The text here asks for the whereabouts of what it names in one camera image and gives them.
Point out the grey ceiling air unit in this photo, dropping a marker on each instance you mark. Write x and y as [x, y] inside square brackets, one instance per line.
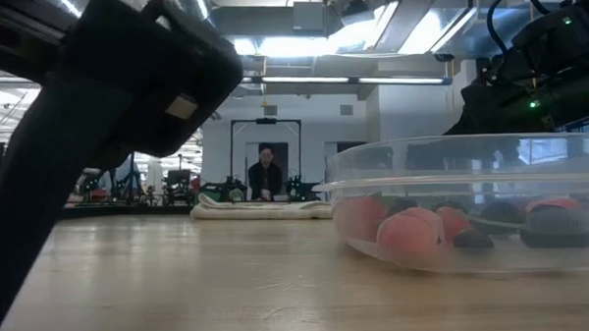
[308, 15]

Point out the dark door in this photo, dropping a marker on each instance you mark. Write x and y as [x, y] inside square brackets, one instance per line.
[284, 156]

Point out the square wall vent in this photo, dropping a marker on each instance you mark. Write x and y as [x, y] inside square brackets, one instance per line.
[270, 110]
[346, 109]

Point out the large dark blackberry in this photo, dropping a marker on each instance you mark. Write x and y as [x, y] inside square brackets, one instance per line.
[557, 229]

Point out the folded white plaid cloth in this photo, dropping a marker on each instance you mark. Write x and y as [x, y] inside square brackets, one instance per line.
[257, 211]

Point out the black table frame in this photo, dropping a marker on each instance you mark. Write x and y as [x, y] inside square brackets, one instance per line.
[129, 210]

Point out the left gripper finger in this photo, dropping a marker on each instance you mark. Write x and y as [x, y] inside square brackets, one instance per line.
[44, 169]

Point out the person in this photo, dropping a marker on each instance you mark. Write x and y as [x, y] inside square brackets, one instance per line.
[264, 179]

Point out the orange pink peach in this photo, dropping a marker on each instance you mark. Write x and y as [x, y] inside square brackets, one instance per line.
[553, 203]

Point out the ceiling light tube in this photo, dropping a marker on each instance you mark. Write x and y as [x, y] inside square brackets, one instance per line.
[306, 79]
[399, 80]

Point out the black cart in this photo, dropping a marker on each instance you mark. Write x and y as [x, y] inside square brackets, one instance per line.
[179, 184]

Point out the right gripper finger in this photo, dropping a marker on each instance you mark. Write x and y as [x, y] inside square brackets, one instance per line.
[471, 149]

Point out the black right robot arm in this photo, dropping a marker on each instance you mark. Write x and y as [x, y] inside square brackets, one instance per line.
[555, 43]

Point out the clear plastic container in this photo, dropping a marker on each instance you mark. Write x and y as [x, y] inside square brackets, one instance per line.
[373, 163]

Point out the black camera frame stand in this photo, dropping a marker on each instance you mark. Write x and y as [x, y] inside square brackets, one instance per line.
[266, 120]

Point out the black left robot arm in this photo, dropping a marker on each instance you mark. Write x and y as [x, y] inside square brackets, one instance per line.
[15, 42]

